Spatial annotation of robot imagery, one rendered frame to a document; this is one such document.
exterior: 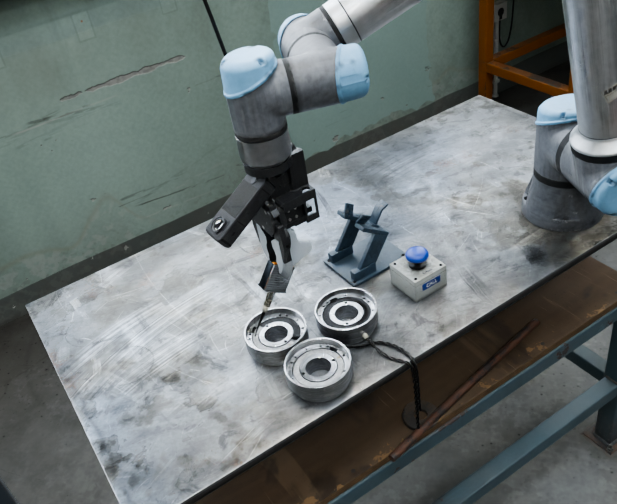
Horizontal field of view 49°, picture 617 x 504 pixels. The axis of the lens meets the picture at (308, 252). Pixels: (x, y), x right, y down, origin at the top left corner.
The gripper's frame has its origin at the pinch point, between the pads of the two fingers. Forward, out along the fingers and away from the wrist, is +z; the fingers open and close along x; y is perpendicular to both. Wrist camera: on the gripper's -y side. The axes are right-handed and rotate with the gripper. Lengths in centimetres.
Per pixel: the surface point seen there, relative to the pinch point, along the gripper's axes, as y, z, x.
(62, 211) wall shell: -11, 59, 155
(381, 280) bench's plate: 19.2, 13.1, -0.6
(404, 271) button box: 20.6, 8.6, -5.8
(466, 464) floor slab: 42, 93, 2
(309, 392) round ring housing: -6.6, 10.0, -16.3
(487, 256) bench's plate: 37.6, 13.2, -8.6
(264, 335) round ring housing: -5.5, 10.2, -1.0
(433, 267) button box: 24.9, 8.6, -8.4
